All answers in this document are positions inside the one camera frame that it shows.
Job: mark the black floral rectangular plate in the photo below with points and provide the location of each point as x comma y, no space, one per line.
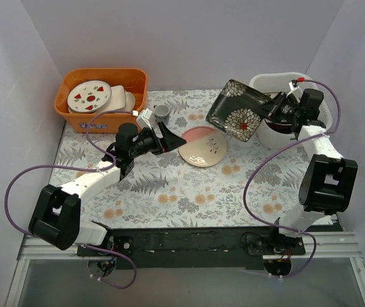
236,110

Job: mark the small cream plate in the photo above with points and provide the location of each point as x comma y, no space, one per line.
129,102

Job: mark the small grey white cup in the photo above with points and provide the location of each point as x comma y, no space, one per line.
162,113

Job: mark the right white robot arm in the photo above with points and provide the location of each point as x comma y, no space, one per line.
328,182

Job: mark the glossy black plate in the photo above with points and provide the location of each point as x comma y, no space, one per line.
283,128

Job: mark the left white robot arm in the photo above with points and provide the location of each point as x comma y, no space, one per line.
57,215

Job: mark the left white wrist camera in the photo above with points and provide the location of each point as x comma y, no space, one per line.
143,118

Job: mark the cream rectangular plate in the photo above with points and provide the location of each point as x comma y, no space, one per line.
117,101

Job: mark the dark plate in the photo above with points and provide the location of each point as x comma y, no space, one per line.
205,146

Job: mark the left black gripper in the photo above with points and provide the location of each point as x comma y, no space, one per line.
159,142

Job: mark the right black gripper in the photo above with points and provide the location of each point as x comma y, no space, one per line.
275,107

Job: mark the round watermelon pattern plate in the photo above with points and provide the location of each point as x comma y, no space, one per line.
89,97

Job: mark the white plastic bin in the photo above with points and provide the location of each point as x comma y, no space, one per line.
272,84

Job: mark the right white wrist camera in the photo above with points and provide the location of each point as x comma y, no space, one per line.
294,85

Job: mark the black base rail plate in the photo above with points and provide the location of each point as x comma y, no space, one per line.
198,247

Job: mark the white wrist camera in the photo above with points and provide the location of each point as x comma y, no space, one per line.
143,118
294,85

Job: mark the orange plastic bin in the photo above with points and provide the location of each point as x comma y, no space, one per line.
133,80

